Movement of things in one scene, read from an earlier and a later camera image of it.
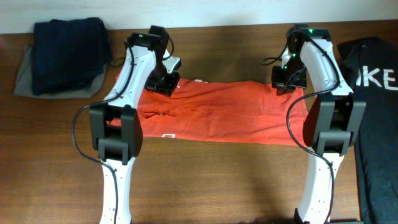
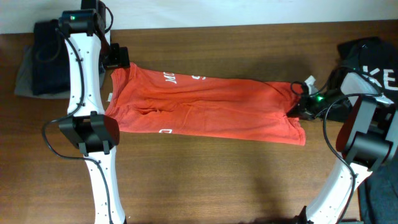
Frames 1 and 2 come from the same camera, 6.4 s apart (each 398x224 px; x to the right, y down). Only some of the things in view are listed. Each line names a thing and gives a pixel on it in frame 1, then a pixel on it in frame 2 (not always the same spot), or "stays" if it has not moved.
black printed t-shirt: x=372 y=64 stays
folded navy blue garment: x=68 y=54 stays
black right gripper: x=282 y=86 -> x=305 y=112
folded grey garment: x=23 y=86 stays
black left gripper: x=165 y=88 -> x=120 y=58
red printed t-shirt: x=243 y=111 stays
